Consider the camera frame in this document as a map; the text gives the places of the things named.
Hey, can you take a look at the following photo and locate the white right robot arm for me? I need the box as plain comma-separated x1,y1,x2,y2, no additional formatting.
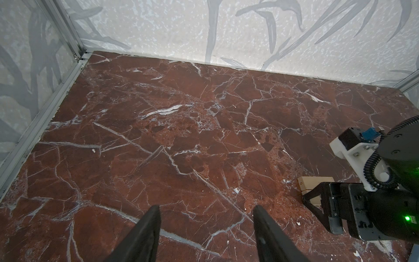
302,116,419,243

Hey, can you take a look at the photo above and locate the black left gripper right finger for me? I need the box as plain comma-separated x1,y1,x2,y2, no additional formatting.
253,205,309,262

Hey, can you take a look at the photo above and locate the natural wood long block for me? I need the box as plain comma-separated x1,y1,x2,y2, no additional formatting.
297,176,335,192

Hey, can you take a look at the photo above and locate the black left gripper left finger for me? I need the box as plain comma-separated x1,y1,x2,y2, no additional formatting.
105,205,161,262

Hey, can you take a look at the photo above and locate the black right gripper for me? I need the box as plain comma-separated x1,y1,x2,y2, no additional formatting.
302,182,393,241

